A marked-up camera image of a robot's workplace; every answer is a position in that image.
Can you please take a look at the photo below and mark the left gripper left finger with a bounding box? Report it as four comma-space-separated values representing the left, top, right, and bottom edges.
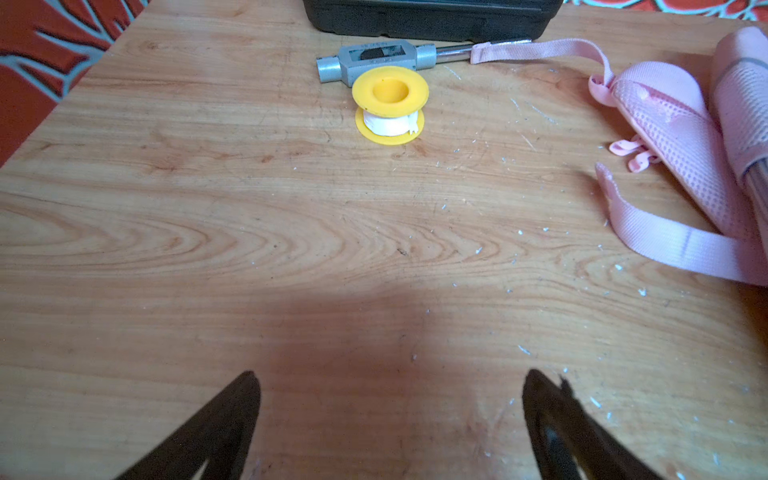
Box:
118, 371, 261, 479

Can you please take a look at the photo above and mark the grey metal tool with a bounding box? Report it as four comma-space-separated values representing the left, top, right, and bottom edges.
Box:
316, 38, 534, 88

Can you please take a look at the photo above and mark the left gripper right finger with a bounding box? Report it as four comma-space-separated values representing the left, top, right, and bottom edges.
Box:
522, 369, 659, 479

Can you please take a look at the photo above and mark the black plastic case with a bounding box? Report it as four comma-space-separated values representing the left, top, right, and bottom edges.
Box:
303, 0, 562, 42

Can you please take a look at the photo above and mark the pink student backpack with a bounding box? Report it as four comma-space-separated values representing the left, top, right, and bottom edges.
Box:
470, 27, 767, 286

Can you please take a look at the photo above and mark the yellow tape roll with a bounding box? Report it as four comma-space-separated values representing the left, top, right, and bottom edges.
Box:
352, 66, 429, 146

